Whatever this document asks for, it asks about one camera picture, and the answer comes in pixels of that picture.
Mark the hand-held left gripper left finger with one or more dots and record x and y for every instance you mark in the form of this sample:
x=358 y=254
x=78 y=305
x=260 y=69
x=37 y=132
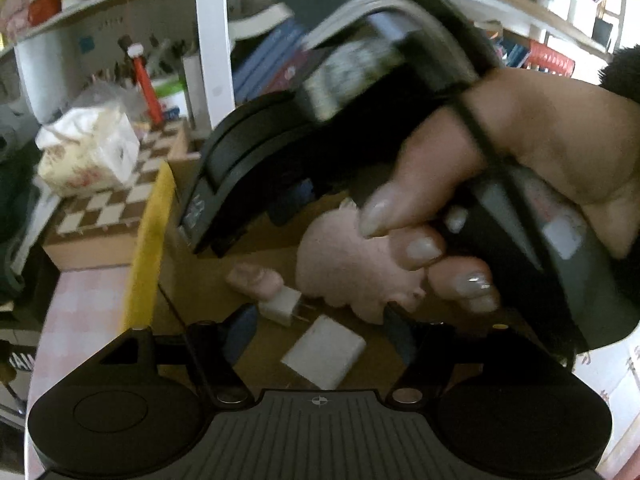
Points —
x=242 y=332

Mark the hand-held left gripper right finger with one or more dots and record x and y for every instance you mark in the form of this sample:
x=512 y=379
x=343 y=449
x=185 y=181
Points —
x=400 y=335

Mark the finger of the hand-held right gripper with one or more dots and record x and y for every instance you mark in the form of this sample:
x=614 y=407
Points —
x=302 y=197

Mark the white charger plug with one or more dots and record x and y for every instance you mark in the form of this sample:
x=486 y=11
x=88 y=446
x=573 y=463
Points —
x=280 y=305

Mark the small pink toy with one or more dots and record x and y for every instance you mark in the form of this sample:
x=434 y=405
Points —
x=255 y=280

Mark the pink plush toy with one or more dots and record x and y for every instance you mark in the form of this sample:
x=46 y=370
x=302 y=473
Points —
x=340 y=260

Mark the white power adapter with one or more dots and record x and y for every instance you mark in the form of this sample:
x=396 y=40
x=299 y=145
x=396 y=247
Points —
x=325 y=352

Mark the yellow cardboard box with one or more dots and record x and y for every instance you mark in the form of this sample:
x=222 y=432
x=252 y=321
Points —
x=150 y=260

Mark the person's right hand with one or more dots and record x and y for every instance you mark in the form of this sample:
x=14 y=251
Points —
x=550 y=130

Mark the white green cup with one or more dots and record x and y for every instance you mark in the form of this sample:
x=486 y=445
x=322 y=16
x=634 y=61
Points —
x=172 y=97

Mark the row of blue books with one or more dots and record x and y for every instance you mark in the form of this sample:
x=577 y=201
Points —
x=265 y=60

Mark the red pen with white top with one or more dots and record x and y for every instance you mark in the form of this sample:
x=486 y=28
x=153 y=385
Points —
x=145 y=85

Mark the checkered board box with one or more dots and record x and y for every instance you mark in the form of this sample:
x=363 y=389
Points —
x=110 y=210

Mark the tissue pack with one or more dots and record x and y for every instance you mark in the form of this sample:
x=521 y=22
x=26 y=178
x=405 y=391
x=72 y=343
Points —
x=90 y=155

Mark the pink printed tablecloth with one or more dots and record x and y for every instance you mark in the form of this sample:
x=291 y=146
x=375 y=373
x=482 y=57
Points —
x=75 y=310

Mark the pile of clothes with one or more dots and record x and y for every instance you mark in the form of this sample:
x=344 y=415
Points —
x=17 y=200

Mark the red round ornament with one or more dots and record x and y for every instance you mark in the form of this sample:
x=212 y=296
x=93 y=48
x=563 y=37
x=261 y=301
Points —
x=45 y=9

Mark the row of thin books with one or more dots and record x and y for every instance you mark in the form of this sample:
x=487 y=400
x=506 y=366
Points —
x=512 y=52

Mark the red box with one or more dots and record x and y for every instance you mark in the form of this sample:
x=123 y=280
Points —
x=550 y=60

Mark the black box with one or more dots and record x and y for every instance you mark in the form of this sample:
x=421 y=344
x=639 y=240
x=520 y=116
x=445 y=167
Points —
x=602 y=34

